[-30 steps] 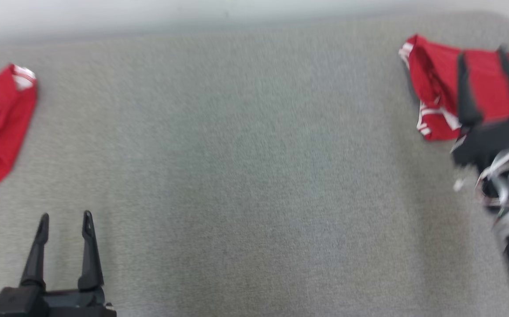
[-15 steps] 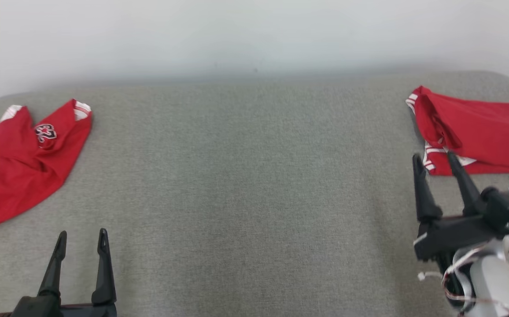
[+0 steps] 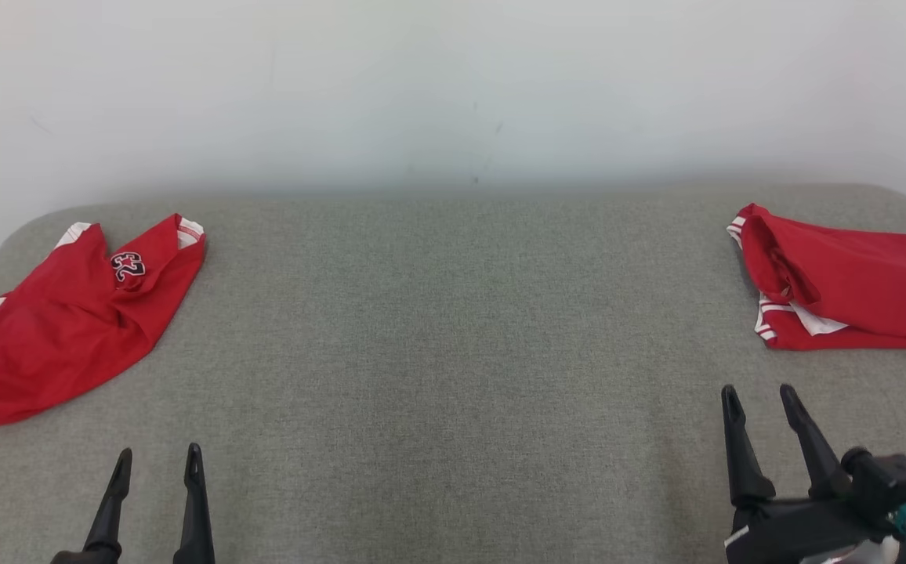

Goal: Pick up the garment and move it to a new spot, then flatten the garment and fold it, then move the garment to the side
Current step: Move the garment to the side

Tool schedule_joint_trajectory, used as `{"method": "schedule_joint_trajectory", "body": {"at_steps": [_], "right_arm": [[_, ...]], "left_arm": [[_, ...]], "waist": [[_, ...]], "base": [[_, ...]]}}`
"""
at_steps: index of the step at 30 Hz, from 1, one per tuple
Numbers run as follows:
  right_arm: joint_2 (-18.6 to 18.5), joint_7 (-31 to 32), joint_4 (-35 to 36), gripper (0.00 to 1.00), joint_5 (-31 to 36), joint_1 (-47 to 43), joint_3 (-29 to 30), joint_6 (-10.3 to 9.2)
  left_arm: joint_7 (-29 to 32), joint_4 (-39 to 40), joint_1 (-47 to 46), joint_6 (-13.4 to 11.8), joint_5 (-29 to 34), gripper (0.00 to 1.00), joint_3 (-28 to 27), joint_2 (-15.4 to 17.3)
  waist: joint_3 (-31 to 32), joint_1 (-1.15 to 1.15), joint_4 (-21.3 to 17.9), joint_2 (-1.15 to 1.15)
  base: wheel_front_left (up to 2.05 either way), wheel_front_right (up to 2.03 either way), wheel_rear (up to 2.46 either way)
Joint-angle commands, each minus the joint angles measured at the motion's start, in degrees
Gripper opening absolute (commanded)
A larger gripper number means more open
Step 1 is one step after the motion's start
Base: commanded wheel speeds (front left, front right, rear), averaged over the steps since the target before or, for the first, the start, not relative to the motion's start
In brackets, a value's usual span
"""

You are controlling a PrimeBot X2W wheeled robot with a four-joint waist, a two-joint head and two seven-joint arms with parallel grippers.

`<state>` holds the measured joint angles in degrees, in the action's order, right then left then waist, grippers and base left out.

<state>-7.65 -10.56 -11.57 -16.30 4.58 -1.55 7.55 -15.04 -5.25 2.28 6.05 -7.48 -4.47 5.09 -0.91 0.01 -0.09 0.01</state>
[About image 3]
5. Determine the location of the red jersey with number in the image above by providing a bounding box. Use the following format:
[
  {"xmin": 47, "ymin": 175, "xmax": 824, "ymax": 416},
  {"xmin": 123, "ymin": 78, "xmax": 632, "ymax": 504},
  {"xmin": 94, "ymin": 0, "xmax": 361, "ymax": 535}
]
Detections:
[{"xmin": 0, "ymin": 213, "xmax": 208, "ymax": 432}]

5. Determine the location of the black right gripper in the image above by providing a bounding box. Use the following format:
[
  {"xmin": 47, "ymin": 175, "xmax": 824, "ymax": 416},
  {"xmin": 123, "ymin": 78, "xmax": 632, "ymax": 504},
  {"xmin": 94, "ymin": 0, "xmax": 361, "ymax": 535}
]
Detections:
[{"xmin": 721, "ymin": 383, "xmax": 894, "ymax": 564}]

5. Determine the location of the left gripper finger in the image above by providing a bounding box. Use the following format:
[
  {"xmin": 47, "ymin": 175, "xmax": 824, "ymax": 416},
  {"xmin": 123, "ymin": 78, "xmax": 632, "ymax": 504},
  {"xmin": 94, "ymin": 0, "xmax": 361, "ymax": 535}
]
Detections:
[
  {"xmin": 172, "ymin": 443, "xmax": 217, "ymax": 564},
  {"xmin": 52, "ymin": 447, "xmax": 135, "ymax": 564}
]

